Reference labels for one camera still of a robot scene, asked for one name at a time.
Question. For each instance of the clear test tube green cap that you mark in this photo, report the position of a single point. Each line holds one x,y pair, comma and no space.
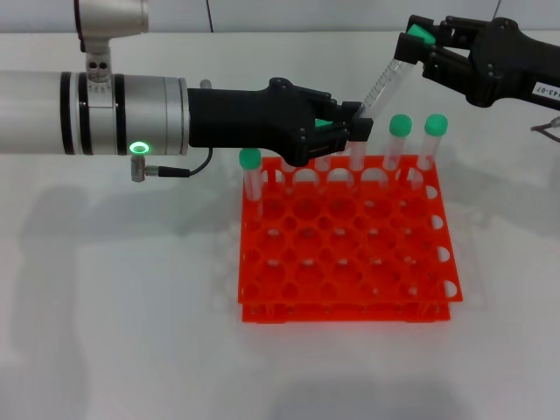
323,164
289,175
359,155
380,85
250,158
401,124
436,124

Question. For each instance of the orange test tube rack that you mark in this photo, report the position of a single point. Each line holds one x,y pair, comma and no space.
350,316

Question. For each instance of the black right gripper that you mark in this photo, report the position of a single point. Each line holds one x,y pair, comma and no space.
512,65

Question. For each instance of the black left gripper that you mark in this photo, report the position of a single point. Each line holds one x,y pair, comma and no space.
245,119

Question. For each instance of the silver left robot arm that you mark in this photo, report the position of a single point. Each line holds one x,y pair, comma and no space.
109,116

